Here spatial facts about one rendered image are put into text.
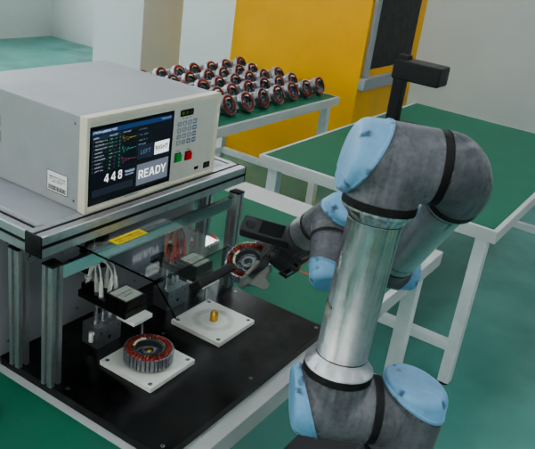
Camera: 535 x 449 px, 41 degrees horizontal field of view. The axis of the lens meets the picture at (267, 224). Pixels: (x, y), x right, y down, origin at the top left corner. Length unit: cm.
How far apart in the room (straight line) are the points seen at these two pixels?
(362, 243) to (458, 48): 570
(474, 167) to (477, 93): 564
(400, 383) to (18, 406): 78
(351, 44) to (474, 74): 191
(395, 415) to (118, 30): 472
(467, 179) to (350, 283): 23
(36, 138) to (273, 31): 393
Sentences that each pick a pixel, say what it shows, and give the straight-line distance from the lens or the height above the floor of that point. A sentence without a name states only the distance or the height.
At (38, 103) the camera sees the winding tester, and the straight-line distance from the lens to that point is 154.
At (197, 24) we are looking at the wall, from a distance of 814.
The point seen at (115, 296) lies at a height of 92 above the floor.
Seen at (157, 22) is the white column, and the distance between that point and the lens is 557.
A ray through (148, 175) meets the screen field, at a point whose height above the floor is 116.
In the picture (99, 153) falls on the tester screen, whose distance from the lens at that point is 148.
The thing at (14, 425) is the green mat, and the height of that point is 75.
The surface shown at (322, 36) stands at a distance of 516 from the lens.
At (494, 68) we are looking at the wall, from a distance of 664.
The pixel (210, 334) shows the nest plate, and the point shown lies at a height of 78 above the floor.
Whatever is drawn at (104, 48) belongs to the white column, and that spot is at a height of 65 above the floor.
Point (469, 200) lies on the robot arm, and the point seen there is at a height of 138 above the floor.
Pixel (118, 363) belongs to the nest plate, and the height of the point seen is 78.
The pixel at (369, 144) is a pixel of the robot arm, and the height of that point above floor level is 145.
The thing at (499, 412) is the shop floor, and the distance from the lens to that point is 316.
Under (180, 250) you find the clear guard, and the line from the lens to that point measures 149.
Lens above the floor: 172
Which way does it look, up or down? 23 degrees down
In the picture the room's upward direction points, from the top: 8 degrees clockwise
